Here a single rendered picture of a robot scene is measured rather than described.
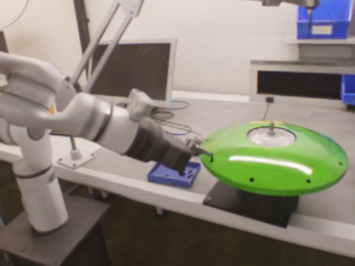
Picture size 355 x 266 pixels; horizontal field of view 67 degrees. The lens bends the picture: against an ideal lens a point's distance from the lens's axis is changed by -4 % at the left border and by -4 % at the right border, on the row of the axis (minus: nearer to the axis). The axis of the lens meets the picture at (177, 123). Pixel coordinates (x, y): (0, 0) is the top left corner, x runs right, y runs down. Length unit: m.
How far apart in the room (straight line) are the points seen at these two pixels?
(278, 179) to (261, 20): 1.08
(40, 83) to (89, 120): 0.09
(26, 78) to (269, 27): 1.24
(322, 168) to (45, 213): 0.64
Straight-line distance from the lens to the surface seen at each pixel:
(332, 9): 1.45
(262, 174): 0.53
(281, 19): 1.48
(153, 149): 0.47
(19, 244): 0.83
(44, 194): 0.76
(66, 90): 0.88
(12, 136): 0.69
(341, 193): 0.80
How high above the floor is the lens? 1.35
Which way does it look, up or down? 22 degrees down
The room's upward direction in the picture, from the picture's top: 4 degrees counter-clockwise
